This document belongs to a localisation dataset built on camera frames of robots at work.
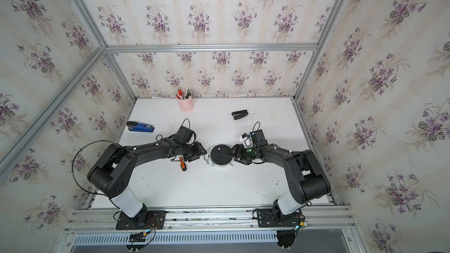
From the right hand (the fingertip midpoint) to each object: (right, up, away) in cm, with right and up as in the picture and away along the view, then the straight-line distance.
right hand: (232, 157), depth 88 cm
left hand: (-14, +1, +2) cm, 14 cm away
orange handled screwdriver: (-26, -4, 0) cm, 26 cm away
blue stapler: (-57, +15, +13) cm, 60 cm away
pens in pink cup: (-27, +34, +20) cm, 48 cm away
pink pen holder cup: (-29, +27, +22) cm, 45 cm away
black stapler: (+5, +22, +22) cm, 31 cm away
